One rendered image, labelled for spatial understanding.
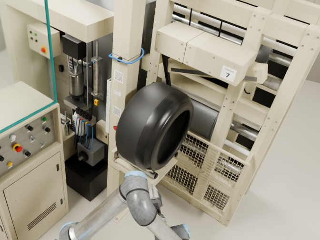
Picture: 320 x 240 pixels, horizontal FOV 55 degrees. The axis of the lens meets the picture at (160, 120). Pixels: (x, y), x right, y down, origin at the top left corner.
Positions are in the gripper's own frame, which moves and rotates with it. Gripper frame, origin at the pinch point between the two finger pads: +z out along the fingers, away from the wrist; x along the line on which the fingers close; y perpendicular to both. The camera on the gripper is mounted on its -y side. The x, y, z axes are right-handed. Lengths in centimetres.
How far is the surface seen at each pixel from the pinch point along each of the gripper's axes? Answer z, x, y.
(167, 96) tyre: 52, 22, -13
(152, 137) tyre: 28.0, 8.2, -17.9
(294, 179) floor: -23, 138, 183
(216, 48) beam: 73, 57, -20
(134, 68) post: 75, 4, -14
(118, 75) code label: 73, -7, -14
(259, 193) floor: -29, 92, 157
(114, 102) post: 61, -17, 4
